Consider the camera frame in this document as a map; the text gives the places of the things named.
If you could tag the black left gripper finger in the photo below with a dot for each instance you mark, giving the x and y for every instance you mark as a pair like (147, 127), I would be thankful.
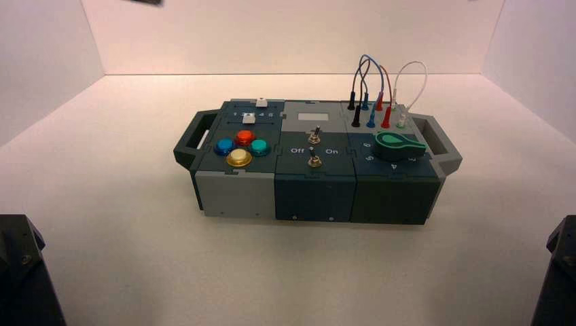
(148, 2)

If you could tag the blue round push button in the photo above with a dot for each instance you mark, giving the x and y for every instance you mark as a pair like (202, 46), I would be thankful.
(224, 146)

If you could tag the red round push button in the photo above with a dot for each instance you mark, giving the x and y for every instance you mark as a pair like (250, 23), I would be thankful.
(245, 136)

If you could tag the yellow round push button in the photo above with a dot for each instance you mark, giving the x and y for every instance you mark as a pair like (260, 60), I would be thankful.
(239, 157)

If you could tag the teal round push button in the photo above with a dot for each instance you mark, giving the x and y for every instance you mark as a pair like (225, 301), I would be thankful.
(259, 146)

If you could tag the modular grey-teal control box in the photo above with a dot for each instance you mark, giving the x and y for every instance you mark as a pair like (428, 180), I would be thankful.
(315, 193)

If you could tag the green rotary selector knob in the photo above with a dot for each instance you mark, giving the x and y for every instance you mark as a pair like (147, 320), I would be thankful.
(393, 145)

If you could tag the white slider switch cap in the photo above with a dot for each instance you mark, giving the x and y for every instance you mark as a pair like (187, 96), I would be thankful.
(261, 103)
(249, 118)

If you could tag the metal toggle switch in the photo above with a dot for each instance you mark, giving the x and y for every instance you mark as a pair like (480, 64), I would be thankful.
(315, 135)
(314, 159)

